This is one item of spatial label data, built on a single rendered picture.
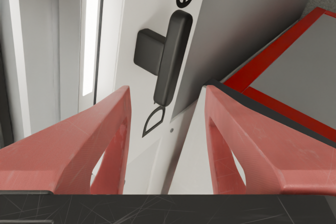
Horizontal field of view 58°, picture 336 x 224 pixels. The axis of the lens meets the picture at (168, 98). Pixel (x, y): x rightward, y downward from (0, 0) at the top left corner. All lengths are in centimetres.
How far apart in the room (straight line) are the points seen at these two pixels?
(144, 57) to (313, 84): 36
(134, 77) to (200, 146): 22
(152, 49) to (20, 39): 8
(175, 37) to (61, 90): 8
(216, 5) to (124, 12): 19
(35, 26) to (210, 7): 23
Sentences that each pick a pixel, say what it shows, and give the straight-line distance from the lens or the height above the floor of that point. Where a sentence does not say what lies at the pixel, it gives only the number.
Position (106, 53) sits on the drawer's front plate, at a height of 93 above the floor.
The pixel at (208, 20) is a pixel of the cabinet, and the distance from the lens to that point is 37.
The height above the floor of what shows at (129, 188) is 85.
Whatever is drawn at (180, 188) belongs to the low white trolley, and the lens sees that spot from 51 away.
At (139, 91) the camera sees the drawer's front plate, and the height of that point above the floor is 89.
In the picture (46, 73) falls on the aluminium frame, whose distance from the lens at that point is 20.
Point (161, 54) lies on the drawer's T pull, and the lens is 21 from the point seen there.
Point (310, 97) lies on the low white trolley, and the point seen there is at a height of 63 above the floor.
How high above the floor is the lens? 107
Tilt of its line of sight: 46 degrees down
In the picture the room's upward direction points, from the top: 125 degrees counter-clockwise
